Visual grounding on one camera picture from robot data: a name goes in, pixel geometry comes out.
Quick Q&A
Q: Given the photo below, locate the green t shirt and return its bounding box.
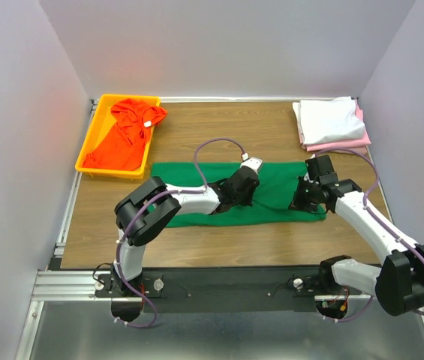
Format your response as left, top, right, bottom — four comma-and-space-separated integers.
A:
151, 162, 326, 228

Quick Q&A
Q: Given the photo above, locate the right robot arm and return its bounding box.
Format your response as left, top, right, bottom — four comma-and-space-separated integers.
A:
289, 153, 424, 317

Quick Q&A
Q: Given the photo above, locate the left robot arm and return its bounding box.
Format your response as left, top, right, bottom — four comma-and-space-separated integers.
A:
112, 160, 260, 296

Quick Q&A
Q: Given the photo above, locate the pink folded t shirt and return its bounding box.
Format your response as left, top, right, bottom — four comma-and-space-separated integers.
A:
292, 102, 371, 155

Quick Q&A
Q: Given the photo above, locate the white folded t shirt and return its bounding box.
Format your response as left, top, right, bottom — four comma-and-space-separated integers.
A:
292, 97, 365, 146

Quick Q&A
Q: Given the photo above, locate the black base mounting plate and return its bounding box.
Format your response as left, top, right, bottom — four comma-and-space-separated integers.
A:
48, 258, 374, 314

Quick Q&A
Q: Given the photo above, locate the orange t shirt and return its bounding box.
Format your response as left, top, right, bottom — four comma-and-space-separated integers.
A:
83, 98, 167, 171

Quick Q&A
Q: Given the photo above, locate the yellow plastic bin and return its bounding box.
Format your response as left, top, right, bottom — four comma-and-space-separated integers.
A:
75, 94, 161, 180

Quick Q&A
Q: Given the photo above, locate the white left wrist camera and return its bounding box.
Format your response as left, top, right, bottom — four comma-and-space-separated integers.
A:
240, 157, 263, 174

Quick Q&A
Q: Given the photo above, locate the aluminium frame rail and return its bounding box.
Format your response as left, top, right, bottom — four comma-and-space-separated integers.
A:
31, 99, 102, 301

